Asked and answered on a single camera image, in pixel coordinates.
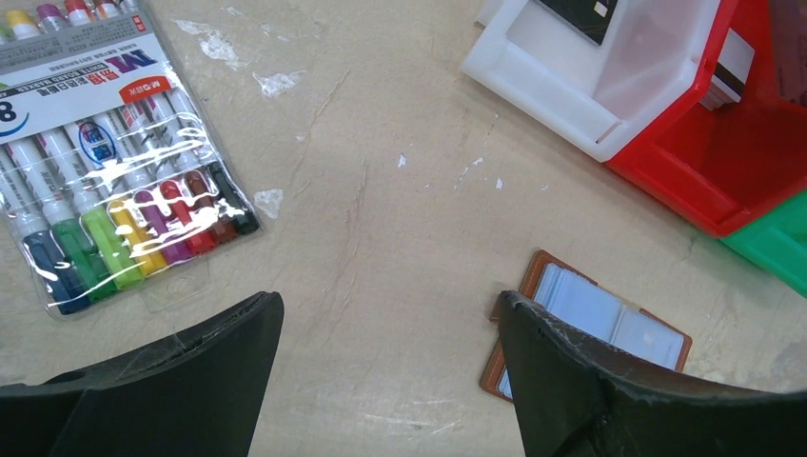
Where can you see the pack of coloured markers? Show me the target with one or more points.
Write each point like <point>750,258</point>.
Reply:
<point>110,173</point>

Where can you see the black credit card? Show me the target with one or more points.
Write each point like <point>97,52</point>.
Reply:
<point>591,18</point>

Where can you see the white plastic bin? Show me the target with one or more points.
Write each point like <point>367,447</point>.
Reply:
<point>598,96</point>

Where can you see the brown leather card holder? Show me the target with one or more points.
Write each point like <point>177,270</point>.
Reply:
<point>579,301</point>

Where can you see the silver credit card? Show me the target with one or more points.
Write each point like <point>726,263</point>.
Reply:
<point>729,79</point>

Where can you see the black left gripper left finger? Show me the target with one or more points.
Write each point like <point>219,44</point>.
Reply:
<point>196,392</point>

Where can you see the red plastic bin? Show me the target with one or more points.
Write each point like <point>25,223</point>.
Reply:
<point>723,169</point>

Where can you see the green plastic bin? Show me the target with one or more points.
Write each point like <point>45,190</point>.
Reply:
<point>776,242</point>

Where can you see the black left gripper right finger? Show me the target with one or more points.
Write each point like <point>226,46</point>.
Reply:
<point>575,395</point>

